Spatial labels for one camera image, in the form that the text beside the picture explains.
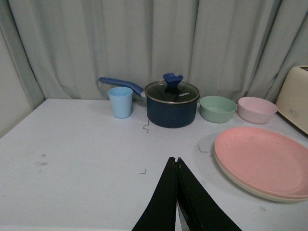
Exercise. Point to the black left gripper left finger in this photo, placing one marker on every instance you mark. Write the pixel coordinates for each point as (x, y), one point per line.
(160, 213)

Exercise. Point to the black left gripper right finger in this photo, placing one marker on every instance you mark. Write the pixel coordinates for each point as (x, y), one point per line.
(200, 211)

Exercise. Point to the pink plate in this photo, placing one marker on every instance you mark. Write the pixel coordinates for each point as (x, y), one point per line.
(258, 139)

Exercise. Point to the cream plate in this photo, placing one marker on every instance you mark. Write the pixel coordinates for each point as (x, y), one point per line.
(268, 174)

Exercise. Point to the dark blue saucepan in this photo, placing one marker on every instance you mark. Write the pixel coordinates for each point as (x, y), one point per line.
(162, 114)

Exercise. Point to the green bowl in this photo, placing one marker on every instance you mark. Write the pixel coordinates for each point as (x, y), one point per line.
(217, 109)

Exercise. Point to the pink bowl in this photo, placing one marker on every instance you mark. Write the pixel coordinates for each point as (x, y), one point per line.
(256, 110)

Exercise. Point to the light blue cup by pot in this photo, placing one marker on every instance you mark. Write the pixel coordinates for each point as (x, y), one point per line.
(121, 101)

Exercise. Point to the glass pot lid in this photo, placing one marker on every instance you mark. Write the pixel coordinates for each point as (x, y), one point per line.
(172, 90)

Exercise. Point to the cream toaster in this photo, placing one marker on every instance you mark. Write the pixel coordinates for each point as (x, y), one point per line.
(292, 101)

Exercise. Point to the grey curtain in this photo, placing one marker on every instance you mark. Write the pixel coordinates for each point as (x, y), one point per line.
(59, 48)

